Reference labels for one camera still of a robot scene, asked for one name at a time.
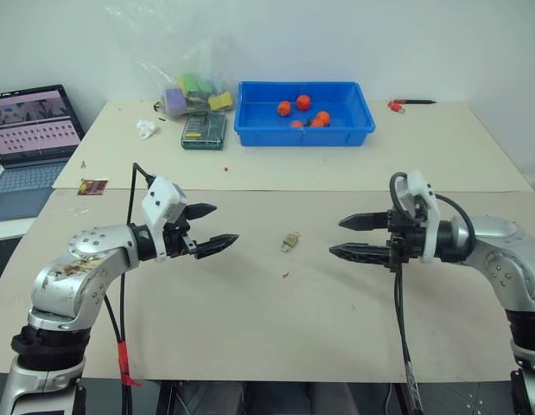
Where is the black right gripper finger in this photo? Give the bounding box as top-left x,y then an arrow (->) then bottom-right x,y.
328,242 -> 393,267
338,210 -> 392,232

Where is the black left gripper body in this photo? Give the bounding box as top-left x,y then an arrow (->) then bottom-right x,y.
162,205 -> 200,259

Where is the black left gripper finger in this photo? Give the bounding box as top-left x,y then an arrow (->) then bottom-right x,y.
186,202 -> 219,222
193,233 -> 240,260

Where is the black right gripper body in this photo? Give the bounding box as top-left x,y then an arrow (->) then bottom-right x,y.
385,207 -> 426,274

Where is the small brass padlock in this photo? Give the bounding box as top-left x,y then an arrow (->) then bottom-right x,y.
279,231 -> 302,253

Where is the green screwdriver bit case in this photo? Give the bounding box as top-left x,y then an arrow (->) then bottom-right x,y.
180,110 -> 229,151

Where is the crumpled white tissue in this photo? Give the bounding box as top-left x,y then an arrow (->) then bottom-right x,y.
135,118 -> 160,141

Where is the blue plastic bin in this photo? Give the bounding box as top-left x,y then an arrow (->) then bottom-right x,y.
232,80 -> 378,148

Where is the clear plastic bag with blocks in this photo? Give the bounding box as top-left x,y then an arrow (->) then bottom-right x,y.
113,0 -> 239,118

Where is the black pen with red clip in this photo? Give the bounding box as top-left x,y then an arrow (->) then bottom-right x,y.
387,98 -> 438,113

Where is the open grey laptop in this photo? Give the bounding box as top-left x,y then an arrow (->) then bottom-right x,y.
0,84 -> 86,223

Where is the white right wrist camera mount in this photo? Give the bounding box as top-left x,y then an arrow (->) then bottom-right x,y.
396,169 -> 442,265

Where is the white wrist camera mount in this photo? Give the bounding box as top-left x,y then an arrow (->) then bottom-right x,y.
140,176 -> 190,261
396,169 -> 442,265

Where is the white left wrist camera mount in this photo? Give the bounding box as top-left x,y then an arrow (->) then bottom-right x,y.
140,176 -> 190,261

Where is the black right arm cable loop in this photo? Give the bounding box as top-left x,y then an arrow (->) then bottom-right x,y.
389,171 -> 476,261

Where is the black hanging right gripper cable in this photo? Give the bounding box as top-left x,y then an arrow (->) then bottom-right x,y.
393,262 -> 424,415

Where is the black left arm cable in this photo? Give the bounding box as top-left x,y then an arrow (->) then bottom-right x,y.
102,162 -> 158,415

